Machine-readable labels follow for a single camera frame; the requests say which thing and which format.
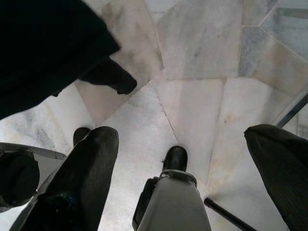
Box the grey black robot right leg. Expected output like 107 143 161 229
131 145 205 231

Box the black folding chair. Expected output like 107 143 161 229
204 197 257 231

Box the black T-shirt with logo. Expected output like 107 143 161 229
0 0 138 120

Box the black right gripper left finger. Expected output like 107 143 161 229
20 126 120 231

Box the silver metal clothes rack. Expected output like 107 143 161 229
275 92 308 127

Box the grey black robot leg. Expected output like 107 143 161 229
0 127 91 231
131 145 205 231

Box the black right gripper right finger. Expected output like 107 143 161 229
244 124 308 231

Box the grey black robot left leg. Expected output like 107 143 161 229
0 127 91 231

